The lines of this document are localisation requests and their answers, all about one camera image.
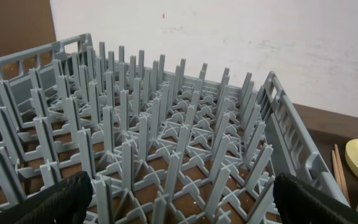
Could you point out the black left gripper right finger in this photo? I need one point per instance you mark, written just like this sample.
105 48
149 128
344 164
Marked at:
300 203

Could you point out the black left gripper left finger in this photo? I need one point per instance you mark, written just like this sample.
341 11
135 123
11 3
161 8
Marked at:
64 202

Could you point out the grey plastic dishwasher rack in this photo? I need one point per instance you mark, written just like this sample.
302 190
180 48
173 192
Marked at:
159 147

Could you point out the wooden chopstick left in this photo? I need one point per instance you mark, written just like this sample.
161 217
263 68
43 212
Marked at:
336 170

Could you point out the wooden chopstick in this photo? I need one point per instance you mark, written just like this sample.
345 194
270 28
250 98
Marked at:
341 173
336 170

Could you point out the dark brown serving tray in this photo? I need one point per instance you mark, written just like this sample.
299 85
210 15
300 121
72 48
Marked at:
325 143

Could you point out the wooden chopstick right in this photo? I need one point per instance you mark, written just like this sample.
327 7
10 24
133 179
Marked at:
341 173

